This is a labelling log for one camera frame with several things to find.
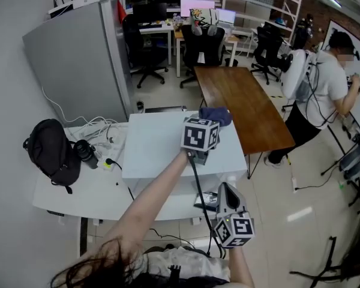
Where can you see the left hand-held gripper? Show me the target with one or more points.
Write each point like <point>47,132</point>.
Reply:
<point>195,135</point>

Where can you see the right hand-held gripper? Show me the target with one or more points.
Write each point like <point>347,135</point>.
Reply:
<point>241,228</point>

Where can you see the dark blue cloth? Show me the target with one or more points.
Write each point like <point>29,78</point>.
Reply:
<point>216,114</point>

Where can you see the white microwave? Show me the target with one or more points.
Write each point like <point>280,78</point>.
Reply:
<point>150,142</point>

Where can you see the person's left forearm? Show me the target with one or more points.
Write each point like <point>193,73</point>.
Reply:
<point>150,196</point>

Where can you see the person's right forearm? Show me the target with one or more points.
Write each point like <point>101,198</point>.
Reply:
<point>240,268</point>

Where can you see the flat black device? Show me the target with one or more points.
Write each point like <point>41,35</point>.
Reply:
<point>211,198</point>

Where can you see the brown wooden table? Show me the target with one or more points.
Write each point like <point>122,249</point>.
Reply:
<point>243,106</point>

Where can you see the white floor power strip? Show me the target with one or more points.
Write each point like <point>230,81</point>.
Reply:
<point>294,184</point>

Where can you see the person's white shirt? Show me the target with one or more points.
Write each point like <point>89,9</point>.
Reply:
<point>192,262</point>

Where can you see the person's dark trousers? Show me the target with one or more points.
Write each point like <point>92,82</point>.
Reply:
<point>168,247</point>

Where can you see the black office chair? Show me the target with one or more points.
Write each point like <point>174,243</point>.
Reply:
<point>141,49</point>
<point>204,46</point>
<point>267,49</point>

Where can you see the wood-topped white office desk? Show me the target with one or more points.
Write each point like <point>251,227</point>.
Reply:
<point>232,39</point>

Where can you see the black thermos bottle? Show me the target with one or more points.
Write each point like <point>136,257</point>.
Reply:
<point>85,153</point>

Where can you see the small green object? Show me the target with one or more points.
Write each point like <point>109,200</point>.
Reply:
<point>341,185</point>

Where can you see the black tripod stand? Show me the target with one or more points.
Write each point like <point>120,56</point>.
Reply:
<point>321,273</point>

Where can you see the patterned plush cushion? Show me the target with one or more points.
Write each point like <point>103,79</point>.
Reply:
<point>204,18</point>

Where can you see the white standing desk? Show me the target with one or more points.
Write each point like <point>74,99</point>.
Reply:
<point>93,193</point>

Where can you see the small lit monitor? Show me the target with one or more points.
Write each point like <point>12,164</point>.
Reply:
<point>227,16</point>

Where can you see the black stand base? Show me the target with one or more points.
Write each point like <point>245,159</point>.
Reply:
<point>358,193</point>

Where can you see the large lit monitor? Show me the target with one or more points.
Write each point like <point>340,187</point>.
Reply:
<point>198,6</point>

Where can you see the blue denim fabric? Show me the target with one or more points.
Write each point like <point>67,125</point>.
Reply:
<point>354,160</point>

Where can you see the dark computer monitor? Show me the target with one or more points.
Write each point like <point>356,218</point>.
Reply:
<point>150,12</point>

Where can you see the grey partition panel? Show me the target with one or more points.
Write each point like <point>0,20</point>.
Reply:
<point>78,64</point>

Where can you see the red flag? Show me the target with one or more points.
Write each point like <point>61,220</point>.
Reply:
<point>121,10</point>

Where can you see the black backpack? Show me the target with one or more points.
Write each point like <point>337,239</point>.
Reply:
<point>51,154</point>

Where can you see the black desk control panel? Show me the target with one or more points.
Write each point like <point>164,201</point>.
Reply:
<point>54,213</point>

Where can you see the black chest camera mount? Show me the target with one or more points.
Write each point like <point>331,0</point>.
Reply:
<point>174,273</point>

